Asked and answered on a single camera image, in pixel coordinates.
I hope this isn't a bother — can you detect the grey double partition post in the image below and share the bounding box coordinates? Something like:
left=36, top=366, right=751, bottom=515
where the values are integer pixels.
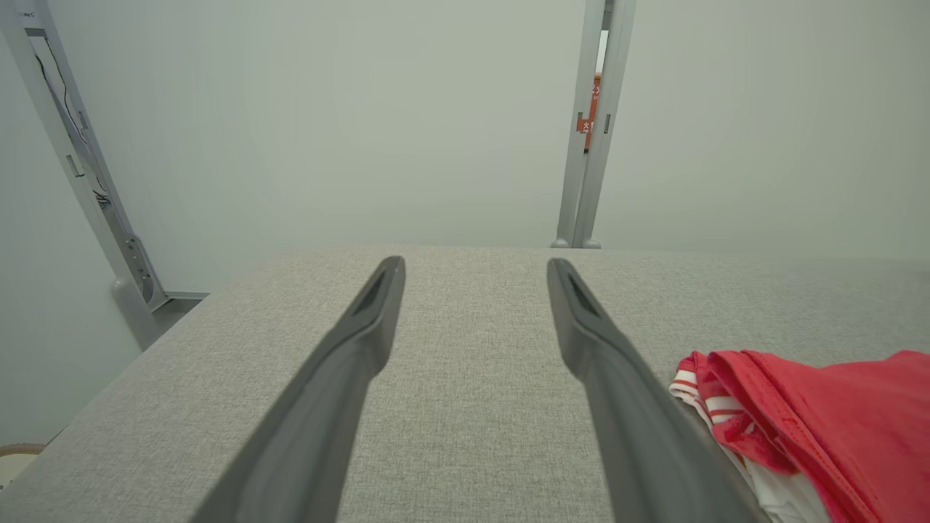
left=551, top=0, right=638, bottom=250

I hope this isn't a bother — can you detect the brown rimmed basket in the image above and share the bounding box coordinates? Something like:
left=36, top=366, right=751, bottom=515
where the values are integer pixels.
left=0, top=442, right=47, bottom=491

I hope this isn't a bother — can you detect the orange sign with white characters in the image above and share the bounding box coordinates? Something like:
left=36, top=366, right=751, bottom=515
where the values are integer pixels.
left=578, top=73, right=602, bottom=153

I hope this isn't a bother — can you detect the red jersey with number 23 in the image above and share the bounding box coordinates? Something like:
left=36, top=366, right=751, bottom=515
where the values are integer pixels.
left=668, top=350, right=930, bottom=523

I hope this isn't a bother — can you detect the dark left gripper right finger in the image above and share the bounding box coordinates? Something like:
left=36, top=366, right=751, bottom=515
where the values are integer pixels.
left=546, top=257, right=769, bottom=523

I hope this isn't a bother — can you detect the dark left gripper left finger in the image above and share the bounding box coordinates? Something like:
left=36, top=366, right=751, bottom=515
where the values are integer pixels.
left=189, top=255, right=406, bottom=523

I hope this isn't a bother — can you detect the grey partition post with bracket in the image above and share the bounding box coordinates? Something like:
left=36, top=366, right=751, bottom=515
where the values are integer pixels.
left=0, top=0, right=169, bottom=351

